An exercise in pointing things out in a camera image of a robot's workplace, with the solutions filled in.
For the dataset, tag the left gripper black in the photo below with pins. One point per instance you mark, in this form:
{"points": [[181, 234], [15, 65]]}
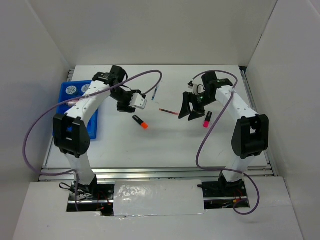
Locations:
{"points": [[123, 108]]}

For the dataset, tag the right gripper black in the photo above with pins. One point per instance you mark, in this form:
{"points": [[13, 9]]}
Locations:
{"points": [[186, 108]]}

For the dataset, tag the pink black highlighter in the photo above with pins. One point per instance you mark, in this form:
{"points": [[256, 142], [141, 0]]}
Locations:
{"points": [[207, 120]]}

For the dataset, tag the orange black highlighter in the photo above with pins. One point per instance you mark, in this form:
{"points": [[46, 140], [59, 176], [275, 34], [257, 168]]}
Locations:
{"points": [[140, 122]]}

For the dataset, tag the blue white round jar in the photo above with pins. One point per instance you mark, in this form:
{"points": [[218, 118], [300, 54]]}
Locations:
{"points": [[84, 88], [71, 90]]}

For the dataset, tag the pink eraser tube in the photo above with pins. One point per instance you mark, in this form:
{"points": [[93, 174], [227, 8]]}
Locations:
{"points": [[72, 103]]}

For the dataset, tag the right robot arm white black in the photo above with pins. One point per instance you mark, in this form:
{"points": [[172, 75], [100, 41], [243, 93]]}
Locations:
{"points": [[251, 132]]}

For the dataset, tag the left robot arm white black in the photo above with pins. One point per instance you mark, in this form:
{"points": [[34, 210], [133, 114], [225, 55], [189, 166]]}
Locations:
{"points": [[70, 129]]}

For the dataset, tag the orange pen refill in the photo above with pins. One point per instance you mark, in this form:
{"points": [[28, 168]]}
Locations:
{"points": [[168, 111]]}

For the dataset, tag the blue pen refill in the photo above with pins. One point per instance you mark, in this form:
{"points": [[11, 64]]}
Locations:
{"points": [[155, 92]]}

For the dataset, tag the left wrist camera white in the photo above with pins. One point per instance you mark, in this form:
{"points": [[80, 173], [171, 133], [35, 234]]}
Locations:
{"points": [[138, 101]]}

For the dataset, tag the aluminium rail frame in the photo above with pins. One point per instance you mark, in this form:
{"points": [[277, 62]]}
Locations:
{"points": [[170, 147]]}

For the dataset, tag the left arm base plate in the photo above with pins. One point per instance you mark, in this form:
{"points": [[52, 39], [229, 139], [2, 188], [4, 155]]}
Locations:
{"points": [[102, 201]]}

